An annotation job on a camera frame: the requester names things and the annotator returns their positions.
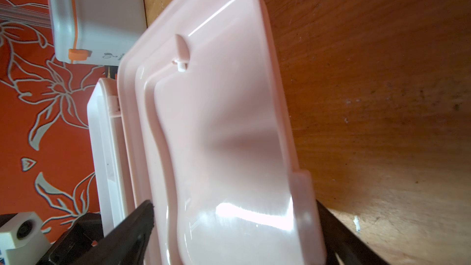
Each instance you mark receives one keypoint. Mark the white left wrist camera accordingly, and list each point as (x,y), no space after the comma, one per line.
(22,241)

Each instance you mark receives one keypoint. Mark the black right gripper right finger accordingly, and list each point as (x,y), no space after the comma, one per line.
(342,243)

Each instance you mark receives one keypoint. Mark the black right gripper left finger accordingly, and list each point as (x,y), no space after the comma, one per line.
(127,243)

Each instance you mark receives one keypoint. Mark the grey orange medicine chest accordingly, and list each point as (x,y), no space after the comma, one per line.
(95,32)

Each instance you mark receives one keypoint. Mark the pink medicine chest box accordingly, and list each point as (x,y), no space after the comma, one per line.
(196,122)

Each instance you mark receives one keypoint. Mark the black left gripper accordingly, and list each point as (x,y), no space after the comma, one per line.
(75,242)

